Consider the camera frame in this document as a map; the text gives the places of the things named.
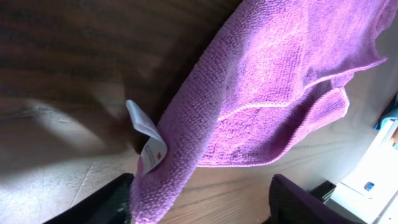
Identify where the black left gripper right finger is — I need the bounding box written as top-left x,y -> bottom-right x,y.
264,174 -> 357,224

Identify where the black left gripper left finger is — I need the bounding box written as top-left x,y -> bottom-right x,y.
45,173 -> 134,224

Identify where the purple microfiber cloth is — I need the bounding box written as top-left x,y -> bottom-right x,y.
130,0 -> 397,223

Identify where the white cloth care label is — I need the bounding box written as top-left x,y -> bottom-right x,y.
125,100 -> 169,175

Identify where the white equipment in background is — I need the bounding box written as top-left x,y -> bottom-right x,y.
310,93 -> 398,224

